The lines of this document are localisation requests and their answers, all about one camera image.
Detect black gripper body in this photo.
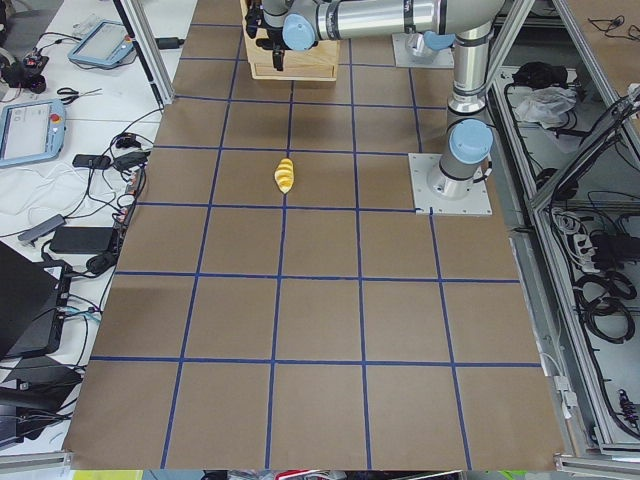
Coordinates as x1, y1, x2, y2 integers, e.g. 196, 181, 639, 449
244, 2, 286, 51

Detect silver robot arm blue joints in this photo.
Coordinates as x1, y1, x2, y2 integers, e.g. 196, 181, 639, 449
261, 0, 521, 198

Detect light wooden drawer cabinet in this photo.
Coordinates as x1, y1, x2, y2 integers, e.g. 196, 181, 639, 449
240, 1, 340, 81

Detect yellow striped toy food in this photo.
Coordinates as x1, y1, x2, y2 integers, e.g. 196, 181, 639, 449
274, 158, 295, 195

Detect upper teach pendant tablet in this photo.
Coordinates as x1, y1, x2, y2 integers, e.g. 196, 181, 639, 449
67, 20, 134, 69

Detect teach pendant tablet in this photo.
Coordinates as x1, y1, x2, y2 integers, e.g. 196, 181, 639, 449
1, 99, 66, 168
67, 20, 134, 69

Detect black scissors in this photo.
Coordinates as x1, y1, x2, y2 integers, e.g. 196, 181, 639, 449
56, 87, 102, 105

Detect lower teach pendant tablet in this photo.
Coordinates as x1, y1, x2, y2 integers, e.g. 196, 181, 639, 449
1, 99, 66, 168

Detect white crumpled cloth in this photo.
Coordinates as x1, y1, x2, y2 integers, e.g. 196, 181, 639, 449
514, 87, 577, 129

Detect black power brick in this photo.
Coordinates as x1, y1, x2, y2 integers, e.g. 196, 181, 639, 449
50, 226, 114, 254

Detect black laptop computer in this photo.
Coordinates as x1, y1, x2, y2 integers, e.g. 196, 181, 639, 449
1, 244, 71, 360

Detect white power strip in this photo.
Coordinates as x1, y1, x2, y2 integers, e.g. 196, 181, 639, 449
556, 212, 600, 274

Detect aluminium frame post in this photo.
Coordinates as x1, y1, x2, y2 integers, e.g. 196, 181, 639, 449
113, 0, 175, 108

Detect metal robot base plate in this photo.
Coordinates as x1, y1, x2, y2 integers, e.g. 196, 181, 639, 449
408, 153, 493, 217

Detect coiled black cables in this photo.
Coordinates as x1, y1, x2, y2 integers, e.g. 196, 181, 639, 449
572, 272, 640, 346

